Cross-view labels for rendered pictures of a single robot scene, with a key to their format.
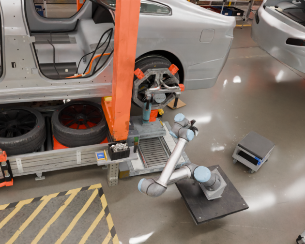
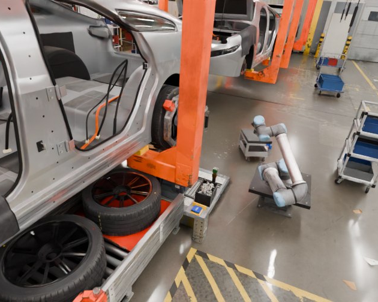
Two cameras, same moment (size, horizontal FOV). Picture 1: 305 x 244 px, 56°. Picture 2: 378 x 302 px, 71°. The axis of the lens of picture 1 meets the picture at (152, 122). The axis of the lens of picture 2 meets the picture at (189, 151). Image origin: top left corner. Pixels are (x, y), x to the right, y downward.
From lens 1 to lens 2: 2.01 m
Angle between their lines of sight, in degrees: 36
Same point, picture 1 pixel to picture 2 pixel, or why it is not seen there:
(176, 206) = (264, 216)
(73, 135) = (144, 210)
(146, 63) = (167, 93)
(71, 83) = (109, 147)
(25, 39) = (52, 95)
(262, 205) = not seen: hidden behind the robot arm
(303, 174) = not seen: hidden behind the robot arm
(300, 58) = (225, 65)
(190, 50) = not seen: hidden behind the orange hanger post
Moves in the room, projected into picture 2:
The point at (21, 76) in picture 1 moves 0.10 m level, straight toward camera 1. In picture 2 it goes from (51, 163) to (65, 167)
